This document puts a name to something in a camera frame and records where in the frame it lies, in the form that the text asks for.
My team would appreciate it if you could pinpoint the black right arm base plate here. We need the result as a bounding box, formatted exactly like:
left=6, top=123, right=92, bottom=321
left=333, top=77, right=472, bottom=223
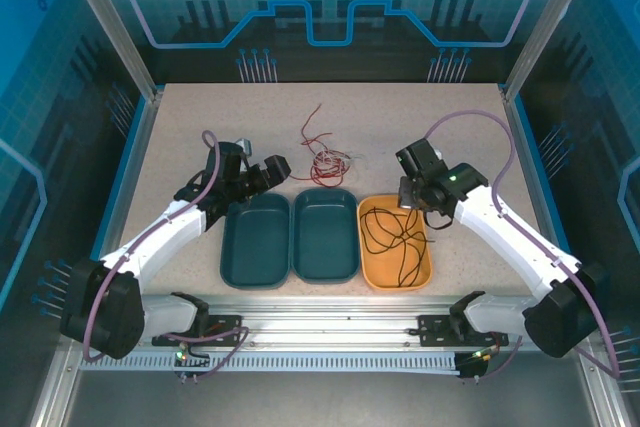
left=417, top=314, right=510, bottom=348

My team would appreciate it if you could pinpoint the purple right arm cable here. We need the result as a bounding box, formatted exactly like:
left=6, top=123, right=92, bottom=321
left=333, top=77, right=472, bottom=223
left=424, top=109, right=623, bottom=381

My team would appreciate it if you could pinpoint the orange plastic tray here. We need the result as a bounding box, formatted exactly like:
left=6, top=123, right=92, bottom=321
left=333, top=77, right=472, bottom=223
left=357, top=195, right=434, bottom=292

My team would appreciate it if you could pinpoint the aluminium frame post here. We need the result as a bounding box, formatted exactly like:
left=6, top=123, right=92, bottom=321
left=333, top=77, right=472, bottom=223
left=54, top=0, right=165, bottom=104
left=501, top=0, right=601, bottom=104

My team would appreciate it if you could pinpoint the black cable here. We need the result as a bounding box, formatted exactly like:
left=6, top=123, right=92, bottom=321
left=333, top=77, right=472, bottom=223
left=360, top=203, right=436, bottom=290

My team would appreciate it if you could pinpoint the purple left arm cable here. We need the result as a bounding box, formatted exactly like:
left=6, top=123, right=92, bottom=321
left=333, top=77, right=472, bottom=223
left=82, top=130, right=250, bottom=379

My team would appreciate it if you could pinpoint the aluminium side rail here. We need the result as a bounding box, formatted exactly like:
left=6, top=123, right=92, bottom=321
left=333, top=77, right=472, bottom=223
left=82, top=89, right=165, bottom=312
left=502, top=86, right=576, bottom=309

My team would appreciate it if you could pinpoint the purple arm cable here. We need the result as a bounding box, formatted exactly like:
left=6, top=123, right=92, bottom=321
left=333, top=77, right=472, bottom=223
left=82, top=130, right=250, bottom=379
left=424, top=109, right=623, bottom=381

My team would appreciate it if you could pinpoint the black cable connector block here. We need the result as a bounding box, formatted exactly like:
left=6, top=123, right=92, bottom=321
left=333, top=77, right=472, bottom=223
left=172, top=341, right=212, bottom=384
left=454, top=346, right=502, bottom=384

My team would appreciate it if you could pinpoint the slotted cable duct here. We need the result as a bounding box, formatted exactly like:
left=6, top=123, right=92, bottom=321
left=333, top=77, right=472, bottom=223
left=79, top=350, right=462, bottom=373

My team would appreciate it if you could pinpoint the teal plastic tray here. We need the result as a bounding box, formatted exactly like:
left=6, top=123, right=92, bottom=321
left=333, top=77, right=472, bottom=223
left=219, top=190, right=293, bottom=291
left=292, top=187, right=361, bottom=284

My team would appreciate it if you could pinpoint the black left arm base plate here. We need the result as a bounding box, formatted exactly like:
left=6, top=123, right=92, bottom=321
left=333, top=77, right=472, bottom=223
left=152, top=313, right=244, bottom=348

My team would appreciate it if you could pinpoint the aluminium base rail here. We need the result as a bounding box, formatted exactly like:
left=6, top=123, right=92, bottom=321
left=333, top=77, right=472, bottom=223
left=64, top=294, right=597, bottom=354

